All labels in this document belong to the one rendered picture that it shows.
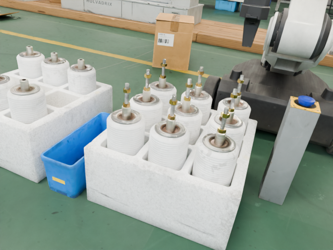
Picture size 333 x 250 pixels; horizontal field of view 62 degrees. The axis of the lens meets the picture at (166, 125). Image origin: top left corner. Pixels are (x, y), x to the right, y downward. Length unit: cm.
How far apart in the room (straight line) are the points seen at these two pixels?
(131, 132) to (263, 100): 61
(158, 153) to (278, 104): 61
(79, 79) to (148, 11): 199
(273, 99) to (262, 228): 51
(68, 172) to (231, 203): 42
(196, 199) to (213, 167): 9
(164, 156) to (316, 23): 62
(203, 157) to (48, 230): 42
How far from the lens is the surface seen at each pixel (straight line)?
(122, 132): 66
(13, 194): 89
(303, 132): 78
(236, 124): 72
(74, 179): 79
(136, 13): 296
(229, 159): 61
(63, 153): 88
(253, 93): 113
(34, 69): 115
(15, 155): 90
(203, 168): 63
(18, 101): 83
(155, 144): 63
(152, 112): 76
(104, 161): 70
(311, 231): 89
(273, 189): 89
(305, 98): 78
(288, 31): 97
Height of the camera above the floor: 58
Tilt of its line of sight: 30 degrees down
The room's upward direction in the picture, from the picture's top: 6 degrees clockwise
